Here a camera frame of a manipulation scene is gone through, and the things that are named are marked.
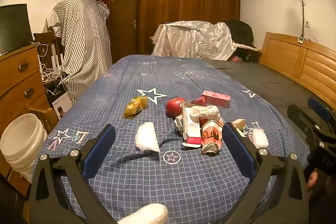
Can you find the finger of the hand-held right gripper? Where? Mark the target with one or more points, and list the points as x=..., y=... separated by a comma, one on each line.
x=299, y=119
x=319, y=108

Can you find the wooden headboard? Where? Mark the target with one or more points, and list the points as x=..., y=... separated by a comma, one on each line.
x=288, y=56

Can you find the blue star-print bedsheet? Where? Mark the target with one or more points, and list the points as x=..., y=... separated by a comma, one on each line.
x=157, y=77

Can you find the pink box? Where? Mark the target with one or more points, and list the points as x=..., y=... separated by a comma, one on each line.
x=216, y=99

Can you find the beige block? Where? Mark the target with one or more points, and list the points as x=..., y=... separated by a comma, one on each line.
x=239, y=123

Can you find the black television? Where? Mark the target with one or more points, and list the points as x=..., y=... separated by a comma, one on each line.
x=13, y=27

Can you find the yellow wrapper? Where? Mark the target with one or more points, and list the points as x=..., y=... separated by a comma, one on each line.
x=135, y=106

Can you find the brown wooden door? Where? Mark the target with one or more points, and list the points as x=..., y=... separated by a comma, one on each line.
x=122, y=19

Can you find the white plastic bucket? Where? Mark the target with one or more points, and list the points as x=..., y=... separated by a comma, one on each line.
x=21, y=142

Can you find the small red box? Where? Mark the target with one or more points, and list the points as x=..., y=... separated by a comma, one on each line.
x=198, y=101

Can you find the black cloth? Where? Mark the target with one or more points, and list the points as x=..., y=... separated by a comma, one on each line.
x=241, y=32

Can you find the person's right hand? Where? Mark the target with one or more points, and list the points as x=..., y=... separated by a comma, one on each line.
x=313, y=181

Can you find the red apple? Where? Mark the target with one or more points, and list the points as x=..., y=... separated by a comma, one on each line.
x=173, y=107

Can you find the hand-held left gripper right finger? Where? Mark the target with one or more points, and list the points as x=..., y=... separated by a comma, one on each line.
x=239, y=148

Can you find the dark grey sheet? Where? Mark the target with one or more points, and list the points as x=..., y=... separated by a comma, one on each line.
x=270, y=85

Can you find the white foam bag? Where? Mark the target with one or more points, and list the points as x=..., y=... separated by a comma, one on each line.
x=260, y=138
x=147, y=137

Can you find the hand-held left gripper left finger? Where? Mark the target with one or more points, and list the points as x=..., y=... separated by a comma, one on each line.
x=101, y=150

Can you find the white cardboard box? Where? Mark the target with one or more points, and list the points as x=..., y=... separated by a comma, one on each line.
x=61, y=104

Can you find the wooden dresser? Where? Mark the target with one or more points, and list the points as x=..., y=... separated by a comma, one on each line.
x=15, y=82

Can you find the white satin cloth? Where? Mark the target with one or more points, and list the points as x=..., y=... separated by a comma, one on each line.
x=191, y=40

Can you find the dark wooden chair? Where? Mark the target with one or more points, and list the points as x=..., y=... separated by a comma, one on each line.
x=46, y=39

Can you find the white wall outlet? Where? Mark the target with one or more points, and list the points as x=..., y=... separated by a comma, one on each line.
x=308, y=23

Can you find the grey striped cloth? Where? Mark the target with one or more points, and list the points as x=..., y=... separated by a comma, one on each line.
x=81, y=43

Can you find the bent lamp pole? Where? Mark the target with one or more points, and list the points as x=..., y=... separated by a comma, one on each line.
x=302, y=3

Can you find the red and white carton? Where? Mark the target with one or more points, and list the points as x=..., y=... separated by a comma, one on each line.
x=190, y=124

